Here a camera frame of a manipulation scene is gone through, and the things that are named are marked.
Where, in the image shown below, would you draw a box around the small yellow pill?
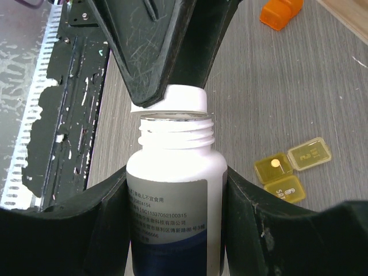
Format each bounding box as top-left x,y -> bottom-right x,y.
271,159 -> 281,168

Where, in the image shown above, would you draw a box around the yellow two-compartment pill box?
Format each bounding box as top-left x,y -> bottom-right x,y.
254,137 -> 332,204

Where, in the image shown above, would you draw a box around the orange pill box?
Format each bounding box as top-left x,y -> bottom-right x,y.
259,0 -> 304,31

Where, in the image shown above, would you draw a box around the white-capped dark pill bottle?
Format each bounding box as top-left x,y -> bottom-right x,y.
126,113 -> 227,275

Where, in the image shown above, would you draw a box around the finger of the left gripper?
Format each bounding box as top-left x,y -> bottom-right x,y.
88,0 -> 196,108
169,0 -> 240,88

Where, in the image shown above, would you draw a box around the white slotted cable duct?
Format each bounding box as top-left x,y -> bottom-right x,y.
1,1 -> 62,209

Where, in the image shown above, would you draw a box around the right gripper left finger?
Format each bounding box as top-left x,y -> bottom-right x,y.
1,169 -> 130,275

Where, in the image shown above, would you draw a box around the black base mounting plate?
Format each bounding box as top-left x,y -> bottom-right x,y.
22,1 -> 110,210

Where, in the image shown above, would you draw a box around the white bottle cap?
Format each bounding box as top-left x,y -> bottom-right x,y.
131,85 -> 208,115

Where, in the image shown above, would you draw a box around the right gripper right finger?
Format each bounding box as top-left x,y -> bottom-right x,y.
226,169 -> 367,275

